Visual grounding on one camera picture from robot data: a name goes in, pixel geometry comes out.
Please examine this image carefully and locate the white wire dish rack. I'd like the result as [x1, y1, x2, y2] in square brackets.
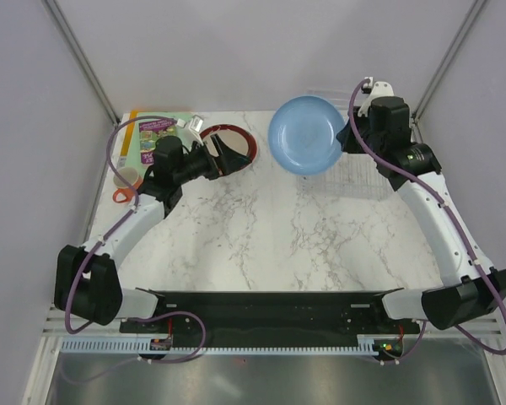
[297, 86, 391, 199]

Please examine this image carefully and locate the white slotted cable duct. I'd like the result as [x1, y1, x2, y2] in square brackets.
[60, 336, 395, 356]

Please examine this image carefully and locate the orange handled cream mug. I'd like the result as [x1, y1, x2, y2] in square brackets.
[112, 167, 143, 203]

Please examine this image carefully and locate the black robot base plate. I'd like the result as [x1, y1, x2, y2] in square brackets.
[120, 291, 420, 347]

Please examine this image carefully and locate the yellow book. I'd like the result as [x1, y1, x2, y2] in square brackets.
[120, 110, 139, 161]

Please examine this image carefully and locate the aluminium frame post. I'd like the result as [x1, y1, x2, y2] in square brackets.
[41, 0, 121, 126]
[412, 0, 489, 124]

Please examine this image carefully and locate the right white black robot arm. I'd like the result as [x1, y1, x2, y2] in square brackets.
[336, 94, 506, 332]

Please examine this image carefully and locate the mint green cutting mat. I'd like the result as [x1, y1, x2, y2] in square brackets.
[118, 111, 193, 174]

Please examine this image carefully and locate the left aluminium frame post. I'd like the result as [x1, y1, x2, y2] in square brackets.
[41, 0, 121, 126]

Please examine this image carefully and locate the right aluminium frame post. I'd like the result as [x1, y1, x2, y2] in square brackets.
[412, 0, 489, 124]

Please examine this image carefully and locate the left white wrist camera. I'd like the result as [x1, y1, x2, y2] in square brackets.
[176, 115, 204, 143]

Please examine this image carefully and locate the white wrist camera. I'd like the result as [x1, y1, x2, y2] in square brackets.
[357, 77, 394, 117]
[176, 115, 204, 143]

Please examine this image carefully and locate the purple treehouse book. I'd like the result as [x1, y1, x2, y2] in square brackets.
[138, 117, 179, 167]

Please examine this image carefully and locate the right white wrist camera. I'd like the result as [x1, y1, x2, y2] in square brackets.
[357, 77, 394, 117]

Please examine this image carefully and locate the light blue plate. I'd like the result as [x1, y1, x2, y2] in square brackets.
[267, 94, 346, 176]

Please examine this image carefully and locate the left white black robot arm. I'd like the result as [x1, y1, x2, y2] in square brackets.
[54, 130, 257, 332]

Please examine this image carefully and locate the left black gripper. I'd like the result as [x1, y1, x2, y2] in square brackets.
[174, 134, 250, 185]

